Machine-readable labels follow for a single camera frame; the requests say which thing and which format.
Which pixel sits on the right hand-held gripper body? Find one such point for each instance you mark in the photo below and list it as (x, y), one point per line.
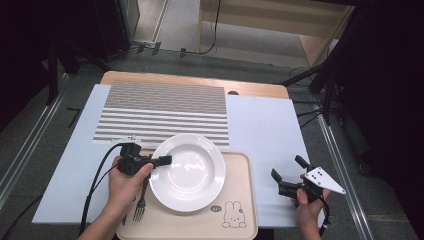
(325, 180)

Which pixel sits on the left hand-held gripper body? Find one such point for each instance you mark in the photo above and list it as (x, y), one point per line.
(131, 160)

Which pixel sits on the white deep plate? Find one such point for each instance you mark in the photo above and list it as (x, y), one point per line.
(190, 176)

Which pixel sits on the beige tray with rabbit print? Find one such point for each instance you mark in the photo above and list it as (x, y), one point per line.
(200, 226)

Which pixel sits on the person's left hand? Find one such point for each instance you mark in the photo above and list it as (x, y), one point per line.
(125, 190)

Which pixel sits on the person's right hand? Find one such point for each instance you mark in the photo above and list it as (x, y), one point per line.
(311, 213)

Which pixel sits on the white sheet table cover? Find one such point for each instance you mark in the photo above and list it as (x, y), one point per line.
(266, 133)

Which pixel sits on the striped woven placemat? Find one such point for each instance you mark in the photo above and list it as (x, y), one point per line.
(166, 110)

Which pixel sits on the black tripod stand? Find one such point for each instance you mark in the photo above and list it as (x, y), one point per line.
(320, 70)

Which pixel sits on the black metal stand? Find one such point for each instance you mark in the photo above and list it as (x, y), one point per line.
(52, 73)

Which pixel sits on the dark metal cabinet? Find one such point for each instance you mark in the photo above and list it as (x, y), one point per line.
(116, 23)

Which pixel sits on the light wooden cabinet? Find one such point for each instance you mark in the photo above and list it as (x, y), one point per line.
(313, 20)

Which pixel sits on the metal floor rail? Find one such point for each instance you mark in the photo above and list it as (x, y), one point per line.
(346, 180)
(30, 150)

